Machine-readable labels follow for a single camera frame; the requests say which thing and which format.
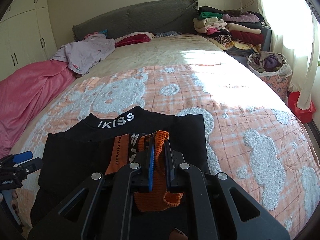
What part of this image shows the black orange knit sweater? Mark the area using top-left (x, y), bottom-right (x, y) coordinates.
top-left (30, 106), bottom-right (214, 239)

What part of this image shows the pile of folded clothes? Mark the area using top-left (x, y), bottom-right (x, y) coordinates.
top-left (193, 6), bottom-right (268, 51)

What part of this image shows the left hand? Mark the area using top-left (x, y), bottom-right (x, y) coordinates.
top-left (0, 190), bottom-right (20, 215)

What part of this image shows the pink blanket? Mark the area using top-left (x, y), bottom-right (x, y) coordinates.
top-left (1, 60), bottom-right (76, 157)

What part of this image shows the peach patterned bed quilt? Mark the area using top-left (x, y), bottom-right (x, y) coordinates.
top-left (11, 35), bottom-right (319, 238)

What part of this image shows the lilac pyjama garment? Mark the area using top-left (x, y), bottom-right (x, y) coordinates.
top-left (50, 33), bottom-right (116, 76)

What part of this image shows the white wardrobe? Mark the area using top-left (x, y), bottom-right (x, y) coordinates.
top-left (0, 0), bottom-right (57, 80)

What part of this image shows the red pillow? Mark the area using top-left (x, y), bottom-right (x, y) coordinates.
top-left (115, 31), bottom-right (154, 48)

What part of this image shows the red bag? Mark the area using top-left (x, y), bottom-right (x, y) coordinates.
top-left (287, 90), bottom-right (317, 124)

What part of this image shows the floral laundry basket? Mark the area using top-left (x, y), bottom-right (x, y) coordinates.
top-left (247, 51), bottom-right (292, 101)

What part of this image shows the grey padded headboard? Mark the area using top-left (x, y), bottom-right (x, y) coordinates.
top-left (72, 0), bottom-right (198, 41)

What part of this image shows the grey bedside cabinet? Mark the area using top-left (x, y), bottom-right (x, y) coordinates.
top-left (224, 25), bottom-right (272, 57)

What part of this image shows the cream curtain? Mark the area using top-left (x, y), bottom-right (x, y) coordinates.
top-left (257, 0), bottom-right (319, 109)

